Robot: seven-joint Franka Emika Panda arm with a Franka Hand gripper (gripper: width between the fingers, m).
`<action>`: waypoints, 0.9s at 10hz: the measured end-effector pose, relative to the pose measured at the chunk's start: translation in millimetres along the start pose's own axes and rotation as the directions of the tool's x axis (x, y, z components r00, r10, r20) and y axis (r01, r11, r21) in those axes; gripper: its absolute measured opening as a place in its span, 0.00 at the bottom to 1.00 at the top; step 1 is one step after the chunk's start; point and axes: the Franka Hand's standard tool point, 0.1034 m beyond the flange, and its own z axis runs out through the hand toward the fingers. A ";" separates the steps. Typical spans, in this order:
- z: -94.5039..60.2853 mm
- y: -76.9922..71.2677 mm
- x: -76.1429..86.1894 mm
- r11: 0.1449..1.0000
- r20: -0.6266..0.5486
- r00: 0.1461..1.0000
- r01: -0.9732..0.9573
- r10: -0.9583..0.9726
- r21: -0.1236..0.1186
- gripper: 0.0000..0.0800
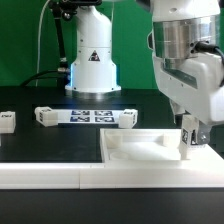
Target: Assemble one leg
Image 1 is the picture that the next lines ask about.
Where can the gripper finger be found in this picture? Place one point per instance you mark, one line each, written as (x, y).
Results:
(178, 112)
(203, 133)

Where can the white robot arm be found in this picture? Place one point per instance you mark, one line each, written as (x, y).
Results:
(181, 29)

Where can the tag marker sheet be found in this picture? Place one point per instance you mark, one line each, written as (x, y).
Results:
(76, 116)

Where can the white fence frame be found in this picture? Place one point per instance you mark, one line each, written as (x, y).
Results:
(111, 175)

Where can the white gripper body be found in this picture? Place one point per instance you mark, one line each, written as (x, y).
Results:
(194, 86)

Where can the white square table top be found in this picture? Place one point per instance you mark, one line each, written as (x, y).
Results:
(150, 145)

